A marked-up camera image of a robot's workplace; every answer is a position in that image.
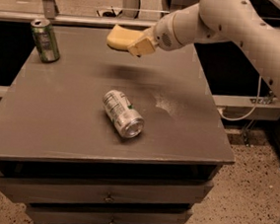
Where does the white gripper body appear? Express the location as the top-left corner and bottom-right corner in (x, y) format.
(151, 7), (190, 54)

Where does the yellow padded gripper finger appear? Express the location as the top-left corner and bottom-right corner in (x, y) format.
(127, 27), (159, 56)

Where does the yellow wavy sponge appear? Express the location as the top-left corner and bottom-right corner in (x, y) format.
(106, 25), (144, 52)

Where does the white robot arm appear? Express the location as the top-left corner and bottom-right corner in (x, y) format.
(128, 0), (280, 100)

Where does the silver can lying down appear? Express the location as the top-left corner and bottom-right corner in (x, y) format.
(103, 90), (145, 139)

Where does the upright green soda can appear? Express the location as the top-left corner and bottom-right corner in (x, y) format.
(31, 19), (60, 63)

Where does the grey drawer cabinet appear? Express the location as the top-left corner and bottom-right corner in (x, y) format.
(0, 17), (246, 224)

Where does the top drawer with knob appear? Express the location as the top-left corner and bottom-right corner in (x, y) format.
(0, 178), (213, 204)

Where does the drawer with knob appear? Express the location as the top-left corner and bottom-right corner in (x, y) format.
(0, 178), (213, 204)
(27, 206), (193, 224)

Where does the middle drawer with knob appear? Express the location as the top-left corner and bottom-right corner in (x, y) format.
(27, 206), (193, 224)

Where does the white cable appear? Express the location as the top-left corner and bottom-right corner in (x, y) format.
(216, 71), (263, 124)

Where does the metal railing frame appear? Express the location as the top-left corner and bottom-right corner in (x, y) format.
(0, 0), (280, 48)

